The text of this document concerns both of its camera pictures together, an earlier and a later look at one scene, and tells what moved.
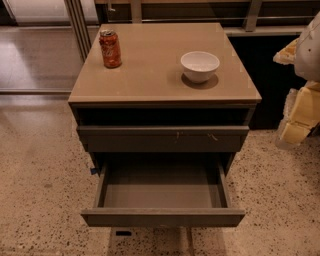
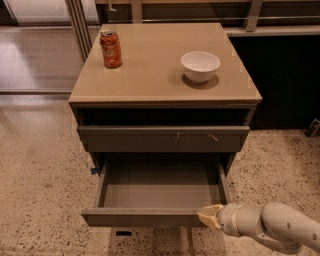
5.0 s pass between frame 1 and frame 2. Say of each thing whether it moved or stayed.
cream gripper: moved
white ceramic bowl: stayed
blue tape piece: stayed
